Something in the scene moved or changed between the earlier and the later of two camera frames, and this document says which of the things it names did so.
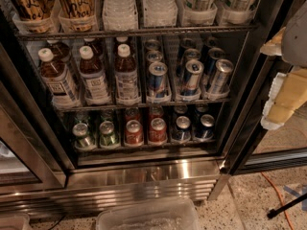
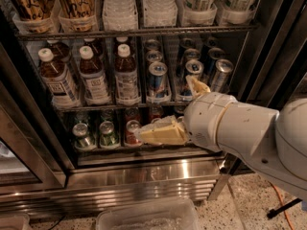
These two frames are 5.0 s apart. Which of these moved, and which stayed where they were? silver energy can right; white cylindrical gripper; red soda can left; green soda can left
Moved: white cylindrical gripper
Stayed: red soda can left; green soda can left; silver energy can right
